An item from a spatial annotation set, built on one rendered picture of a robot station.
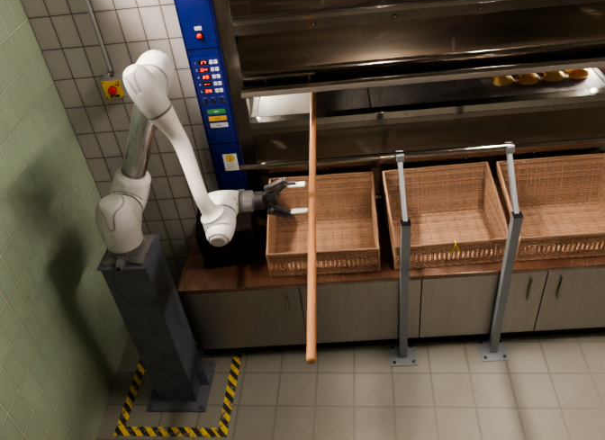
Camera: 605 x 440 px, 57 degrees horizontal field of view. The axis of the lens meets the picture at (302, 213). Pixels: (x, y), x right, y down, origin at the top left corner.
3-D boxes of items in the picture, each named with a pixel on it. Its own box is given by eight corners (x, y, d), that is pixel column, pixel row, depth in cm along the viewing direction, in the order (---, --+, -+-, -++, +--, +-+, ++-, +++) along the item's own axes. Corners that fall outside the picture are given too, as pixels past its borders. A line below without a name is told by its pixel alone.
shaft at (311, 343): (316, 364, 168) (315, 359, 166) (306, 365, 168) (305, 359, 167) (316, 94, 300) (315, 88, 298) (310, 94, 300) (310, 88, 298)
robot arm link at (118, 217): (102, 255, 234) (84, 215, 220) (112, 227, 248) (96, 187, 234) (139, 252, 233) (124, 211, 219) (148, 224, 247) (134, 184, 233)
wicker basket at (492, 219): (381, 210, 314) (380, 169, 297) (483, 201, 311) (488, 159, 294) (392, 272, 276) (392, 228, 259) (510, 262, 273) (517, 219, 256)
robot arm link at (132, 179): (103, 218, 244) (114, 187, 262) (139, 227, 248) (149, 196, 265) (130, 58, 199) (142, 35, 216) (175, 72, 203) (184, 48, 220)
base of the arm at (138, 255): (98, 273, 234) (94, 263, 231) (115, 237, 251) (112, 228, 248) (140, 272, 232) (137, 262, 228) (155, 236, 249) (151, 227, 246)
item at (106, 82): (110, 93, 273) (103, 74, 266) (130, 91, 272) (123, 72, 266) (105, 100, 267) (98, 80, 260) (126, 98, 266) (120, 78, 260)
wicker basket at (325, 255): (274, 216, 319) (267, 176, 301) (374, 210, 314) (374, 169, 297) (268, 278, 281) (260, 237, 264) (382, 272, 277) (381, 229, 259)
